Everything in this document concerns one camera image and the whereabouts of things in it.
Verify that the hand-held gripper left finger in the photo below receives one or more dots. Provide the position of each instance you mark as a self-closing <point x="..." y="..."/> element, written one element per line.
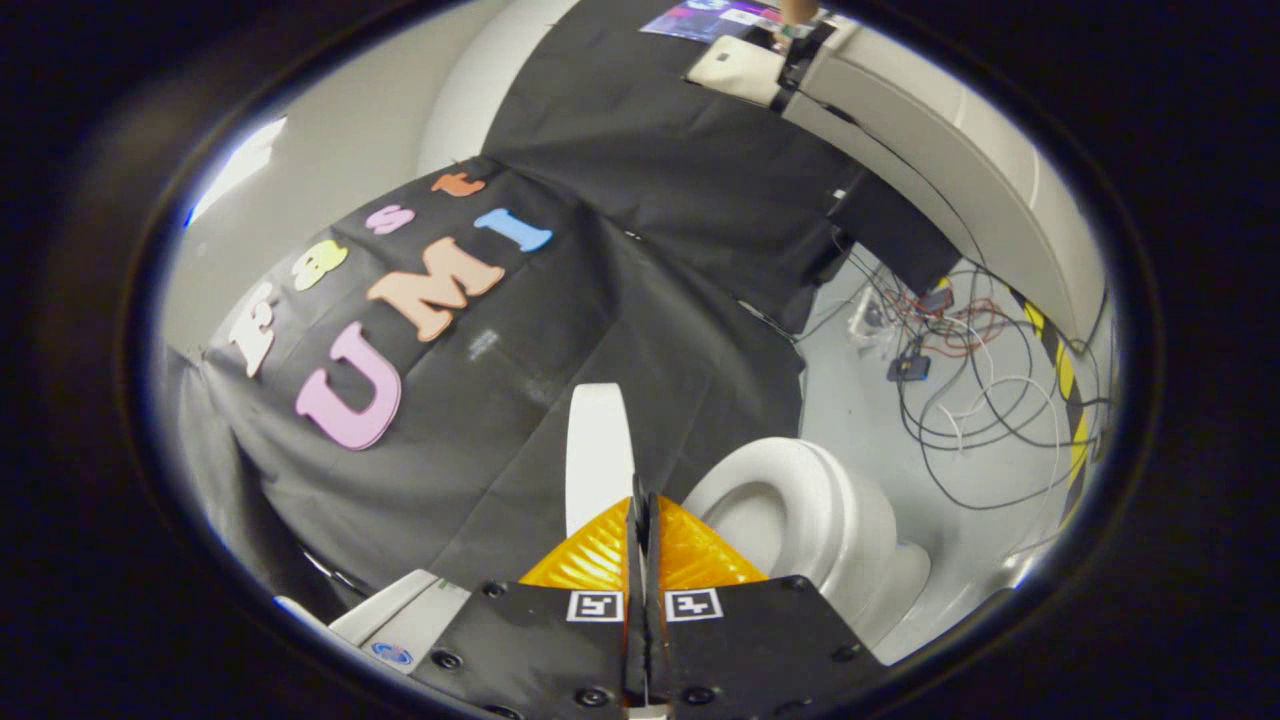
<point x="540" y="650"/>

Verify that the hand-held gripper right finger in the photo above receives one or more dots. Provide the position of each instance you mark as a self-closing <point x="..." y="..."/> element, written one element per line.
<point x="760" y="650"/>

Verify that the white toilet lid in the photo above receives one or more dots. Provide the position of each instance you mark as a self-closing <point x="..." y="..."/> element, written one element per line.
<point x="598" y="450"/>

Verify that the white toilet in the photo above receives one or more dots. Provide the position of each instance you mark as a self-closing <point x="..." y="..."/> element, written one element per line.
<point x="880" y="580"/>

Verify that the small black adapter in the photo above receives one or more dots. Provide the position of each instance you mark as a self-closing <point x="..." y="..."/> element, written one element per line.
<point x="908" y="368"/>

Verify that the yellow black hazard tape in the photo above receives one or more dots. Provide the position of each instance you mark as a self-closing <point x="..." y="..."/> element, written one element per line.
<point x="1065" y="370"/>

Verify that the black box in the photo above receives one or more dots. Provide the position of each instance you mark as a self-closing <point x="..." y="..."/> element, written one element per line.
<point x="895" y="235"/>

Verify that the ceiling light panel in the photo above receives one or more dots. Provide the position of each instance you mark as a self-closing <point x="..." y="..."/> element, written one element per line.
<point x="235" y="170"/>

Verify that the computer monitor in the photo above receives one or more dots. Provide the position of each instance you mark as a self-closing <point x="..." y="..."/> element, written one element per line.
<point x="715" y="18"/>

